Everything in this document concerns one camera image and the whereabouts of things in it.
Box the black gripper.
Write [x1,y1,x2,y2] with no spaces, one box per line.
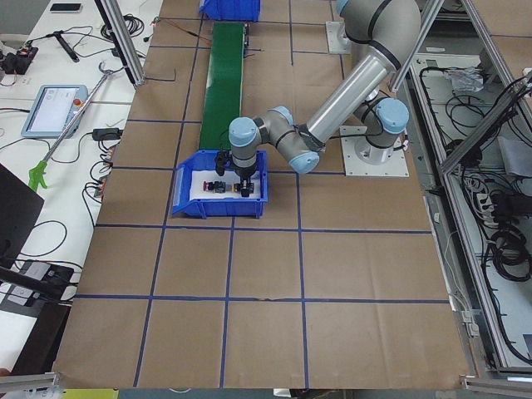
[236,165,256,197]

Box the red push button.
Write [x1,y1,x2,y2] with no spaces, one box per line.
[203,180,226,194]

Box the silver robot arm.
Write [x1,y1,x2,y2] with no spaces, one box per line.
[354,95,410,165]
[229,0,421,197]

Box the blue bin on left side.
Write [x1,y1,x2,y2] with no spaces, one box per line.
[171,150,268,219]

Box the blue bin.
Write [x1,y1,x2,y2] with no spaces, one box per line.
[171,150,268,219]
[199,0,261,22]

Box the green conveyor belt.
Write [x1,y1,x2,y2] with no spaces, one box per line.
[199,22,245,150]

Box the black power adapter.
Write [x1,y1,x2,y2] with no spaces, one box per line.
[91,127,123,141]

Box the blue bin on right side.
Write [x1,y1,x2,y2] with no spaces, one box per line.
[199,0,261,22]

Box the teach pendant tablet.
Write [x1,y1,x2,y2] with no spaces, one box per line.
[21,85,88,139]

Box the black monitor corner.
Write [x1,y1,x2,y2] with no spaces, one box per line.
[0,165,44,269]

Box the black flat tool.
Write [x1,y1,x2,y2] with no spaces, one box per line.
[52,31,80,62]

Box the smartphone on table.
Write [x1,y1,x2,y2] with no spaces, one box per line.
[50,2,82,13]

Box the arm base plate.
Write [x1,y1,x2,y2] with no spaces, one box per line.
[325,21,352,55]
[339,126,409,178]

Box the red black power wire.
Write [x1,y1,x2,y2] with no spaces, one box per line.
[151,17,214,42]

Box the green handled reacher grabber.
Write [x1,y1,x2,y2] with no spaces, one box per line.
[21,62,121,192]

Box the aluminium frame post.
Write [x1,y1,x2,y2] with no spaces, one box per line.
[95,0,145,87]

